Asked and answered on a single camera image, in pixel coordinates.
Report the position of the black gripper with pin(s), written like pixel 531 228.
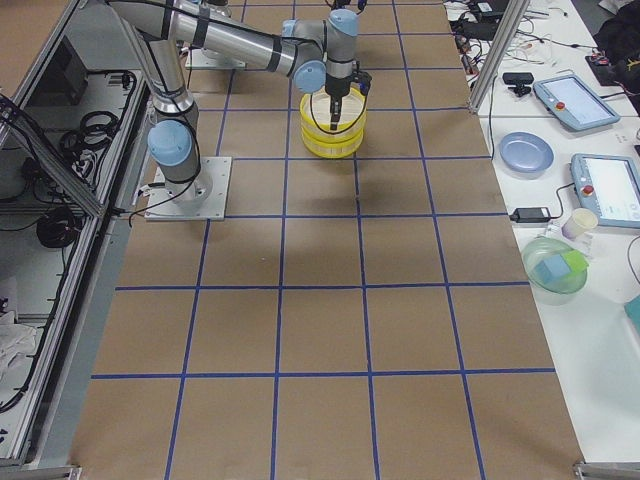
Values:
pixel 337 87

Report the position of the yellow bamboo steamer basket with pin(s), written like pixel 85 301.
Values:
pixel 330 149

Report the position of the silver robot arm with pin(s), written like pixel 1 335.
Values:
pixel 317 55

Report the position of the black webcam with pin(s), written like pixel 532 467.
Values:
pixel 518 82

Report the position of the blue plate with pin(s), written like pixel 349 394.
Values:
pixel 525 155

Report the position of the black power adapter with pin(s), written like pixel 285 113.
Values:
pixel 530 215

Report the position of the upper teach pendant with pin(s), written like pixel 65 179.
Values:
pixel 569 99

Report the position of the teach pendant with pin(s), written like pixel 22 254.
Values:
pixel 569 99
pixel 609 187

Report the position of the paper cup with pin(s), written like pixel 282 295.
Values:
pixel 580 221

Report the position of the green bowl with blocks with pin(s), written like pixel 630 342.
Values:
pixel 556 270

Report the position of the lower teach pendant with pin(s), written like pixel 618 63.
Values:
pixel 609 187

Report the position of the white crumpled cloth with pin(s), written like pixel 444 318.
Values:
pixel 17 342

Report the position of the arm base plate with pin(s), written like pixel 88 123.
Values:
pixel 205 59
pixel 205 199

